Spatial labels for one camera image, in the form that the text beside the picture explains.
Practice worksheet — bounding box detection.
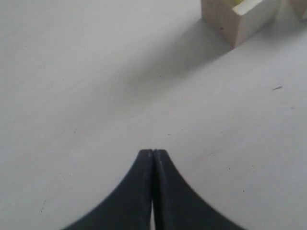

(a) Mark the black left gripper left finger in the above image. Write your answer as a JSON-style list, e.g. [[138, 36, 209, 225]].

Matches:
[[65, 149, 154, 230]]

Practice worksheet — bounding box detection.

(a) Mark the yellow painted cube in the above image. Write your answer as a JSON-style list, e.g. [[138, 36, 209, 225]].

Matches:
[[229, 0, 244, 6]]

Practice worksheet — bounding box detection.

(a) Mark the large light wooden cube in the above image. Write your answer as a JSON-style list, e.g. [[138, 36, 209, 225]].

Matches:
[[201, 0, 281, 47]]

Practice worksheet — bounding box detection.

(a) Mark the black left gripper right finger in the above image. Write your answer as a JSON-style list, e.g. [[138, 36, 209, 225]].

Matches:
[[152, 149, 243, 230]]

